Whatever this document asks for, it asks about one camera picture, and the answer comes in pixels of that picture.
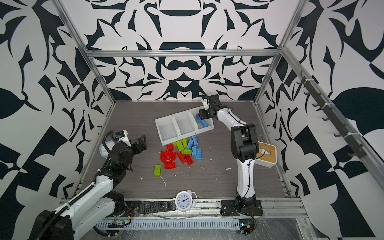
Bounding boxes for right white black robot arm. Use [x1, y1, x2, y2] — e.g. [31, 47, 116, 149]
[199, 95, 260, 203]

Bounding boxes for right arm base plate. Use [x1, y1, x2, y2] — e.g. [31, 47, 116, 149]
[220, 200, 264, 217]

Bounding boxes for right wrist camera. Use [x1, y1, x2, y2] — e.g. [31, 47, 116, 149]
[202, 96, 210, 110]

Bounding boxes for left white bin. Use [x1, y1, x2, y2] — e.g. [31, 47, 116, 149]
[155, 115, 180, 146]

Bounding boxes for right white bin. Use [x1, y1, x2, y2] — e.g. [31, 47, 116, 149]
[188, 107, 214, 135]

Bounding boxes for aluminium frame rail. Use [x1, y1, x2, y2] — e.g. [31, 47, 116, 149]
[86, 49, 278, 58]

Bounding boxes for blue lego brick bottom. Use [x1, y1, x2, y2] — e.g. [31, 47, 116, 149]
[196, 114, 202, 123]

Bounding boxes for lone green lego brick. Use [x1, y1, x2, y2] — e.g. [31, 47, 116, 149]
[154, 165, 162, 177]

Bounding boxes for red lego brick pair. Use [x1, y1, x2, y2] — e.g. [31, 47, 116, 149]
[177, 153, 194, 166]

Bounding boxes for white bin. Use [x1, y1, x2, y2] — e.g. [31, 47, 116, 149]
[172, 110, 198, 139]
[188, 107, 214, 135]
[155, 115, 180, 146]

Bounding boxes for green lego brick cluster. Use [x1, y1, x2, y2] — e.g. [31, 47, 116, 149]
[173, 139, 192, 155]

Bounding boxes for light blue lidded container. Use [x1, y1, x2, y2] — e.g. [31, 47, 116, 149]
[99, 141, 116, 159]

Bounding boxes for red lego brick low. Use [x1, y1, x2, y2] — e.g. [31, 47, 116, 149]
[165, 162, 177, 170]

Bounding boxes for white box wooden lid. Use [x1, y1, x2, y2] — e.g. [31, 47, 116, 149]
[255, 142, 277, 168]

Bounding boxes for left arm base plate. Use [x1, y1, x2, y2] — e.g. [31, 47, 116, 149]
[112, 201, 142, 218]

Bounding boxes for black remote control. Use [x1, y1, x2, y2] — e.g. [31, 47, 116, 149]
[138, 201, 176, 214]

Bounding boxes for white analog clock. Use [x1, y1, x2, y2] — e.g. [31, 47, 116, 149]
[175, 190, 198, 212]

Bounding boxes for blue lego brick cluster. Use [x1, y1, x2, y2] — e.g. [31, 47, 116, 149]
[187, 136, 202, 161]

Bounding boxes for black wall hook rail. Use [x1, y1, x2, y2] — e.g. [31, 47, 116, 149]
[298, 77, 368, 159]

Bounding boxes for white cable duct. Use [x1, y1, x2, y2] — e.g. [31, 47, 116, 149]
[97, 219, 241, 231]

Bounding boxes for small red lego brick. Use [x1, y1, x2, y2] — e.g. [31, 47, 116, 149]
[166, 144, 174, 152]

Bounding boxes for middle white bin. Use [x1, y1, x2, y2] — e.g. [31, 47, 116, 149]
[172, 110, 198, 139]

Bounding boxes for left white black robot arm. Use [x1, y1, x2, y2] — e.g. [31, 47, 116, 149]
[29, 136, 147, 240]

